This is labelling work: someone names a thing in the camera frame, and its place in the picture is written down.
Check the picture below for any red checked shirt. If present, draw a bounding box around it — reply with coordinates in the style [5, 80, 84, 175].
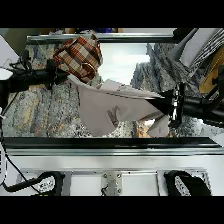
[52, 34, 104, 84]

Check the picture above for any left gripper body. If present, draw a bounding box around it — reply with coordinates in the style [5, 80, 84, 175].
[49, 67, 70, 85]

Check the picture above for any beige shirt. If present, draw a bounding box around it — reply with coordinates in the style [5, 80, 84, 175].
[67, 73, 171, 139]

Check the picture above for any black cable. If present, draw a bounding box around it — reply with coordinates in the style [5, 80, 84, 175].
[0, 108, 46, 195]

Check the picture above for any grey garment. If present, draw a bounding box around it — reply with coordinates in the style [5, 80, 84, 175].
[167, 28, 222, 69]

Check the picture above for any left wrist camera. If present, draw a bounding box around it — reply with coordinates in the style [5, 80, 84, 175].
[45, 58, 59, 72]

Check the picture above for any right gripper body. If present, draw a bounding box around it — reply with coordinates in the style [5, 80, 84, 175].
[146, 90, 174, 115]

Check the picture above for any silver frame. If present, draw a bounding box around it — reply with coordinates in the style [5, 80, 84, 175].
[0, 32, 224, 197]

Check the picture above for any striped garment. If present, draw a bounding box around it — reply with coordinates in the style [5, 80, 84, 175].
[196, 30, 224, 66]

